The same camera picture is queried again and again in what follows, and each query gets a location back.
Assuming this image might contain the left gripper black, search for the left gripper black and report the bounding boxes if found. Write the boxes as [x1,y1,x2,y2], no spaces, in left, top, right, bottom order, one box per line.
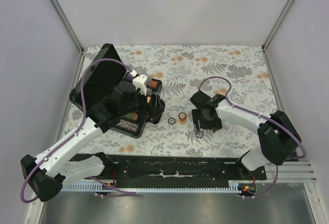
[120,87,164,119]

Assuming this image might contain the blue poker chip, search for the blue poker chip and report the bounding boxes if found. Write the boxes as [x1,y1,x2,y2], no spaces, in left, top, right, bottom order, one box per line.
[195,131,204,138]
[168,117,176,125]

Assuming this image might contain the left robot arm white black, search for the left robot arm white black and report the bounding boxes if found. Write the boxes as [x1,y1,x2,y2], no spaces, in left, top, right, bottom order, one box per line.
[20,81,148,203]

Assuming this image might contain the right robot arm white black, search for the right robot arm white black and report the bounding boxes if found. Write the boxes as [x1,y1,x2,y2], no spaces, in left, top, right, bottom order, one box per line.
[190,90,301,180]

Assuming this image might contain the black poker set case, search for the black poker set case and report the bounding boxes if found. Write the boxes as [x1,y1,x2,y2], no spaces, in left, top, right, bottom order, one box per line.
[69,44,166,138]

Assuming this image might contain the red poker chip stack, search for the red poker chip stack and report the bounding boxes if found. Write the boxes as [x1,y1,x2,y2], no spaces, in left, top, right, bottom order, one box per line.
[178,112,187,121]

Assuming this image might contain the green chip row in case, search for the green chip row in case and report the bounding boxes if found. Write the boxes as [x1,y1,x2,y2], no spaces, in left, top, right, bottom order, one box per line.
[123,113,138,121]

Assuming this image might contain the blue orange chip row bottom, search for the blue orange chip row bottom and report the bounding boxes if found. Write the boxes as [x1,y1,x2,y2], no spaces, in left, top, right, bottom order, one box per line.
[117,119,139,133]

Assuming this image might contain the purple chip row in case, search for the purple chip row in case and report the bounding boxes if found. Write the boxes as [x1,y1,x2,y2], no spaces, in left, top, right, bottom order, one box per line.
[149,80,159,89]

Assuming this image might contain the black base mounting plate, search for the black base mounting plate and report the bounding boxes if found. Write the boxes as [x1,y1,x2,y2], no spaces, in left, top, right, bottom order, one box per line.
[97,155,267,189]

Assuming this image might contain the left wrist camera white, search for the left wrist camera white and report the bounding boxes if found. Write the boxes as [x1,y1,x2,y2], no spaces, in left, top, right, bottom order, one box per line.
[129,70,152,96]

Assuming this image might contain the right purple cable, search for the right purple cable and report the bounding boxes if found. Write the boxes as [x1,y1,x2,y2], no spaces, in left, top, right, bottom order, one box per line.
[197,76,307,199]

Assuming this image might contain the white slotted cable duct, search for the white slotted cable duct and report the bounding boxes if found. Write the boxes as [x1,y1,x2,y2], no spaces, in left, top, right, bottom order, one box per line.
[61,181,245,193]

